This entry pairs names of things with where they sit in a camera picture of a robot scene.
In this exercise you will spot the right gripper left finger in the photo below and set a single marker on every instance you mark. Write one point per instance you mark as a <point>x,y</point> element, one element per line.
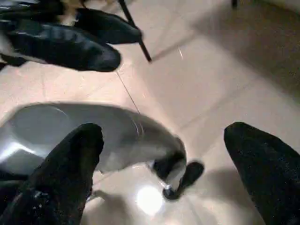
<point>58,178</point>

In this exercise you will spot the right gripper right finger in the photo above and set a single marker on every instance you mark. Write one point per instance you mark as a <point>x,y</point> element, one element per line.
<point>267,173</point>

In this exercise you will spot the black metal frame bar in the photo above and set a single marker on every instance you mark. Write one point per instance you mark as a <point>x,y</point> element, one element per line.
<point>137,30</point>

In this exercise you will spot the grey trouser legs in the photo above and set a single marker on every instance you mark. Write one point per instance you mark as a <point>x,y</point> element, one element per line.
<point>117,136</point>

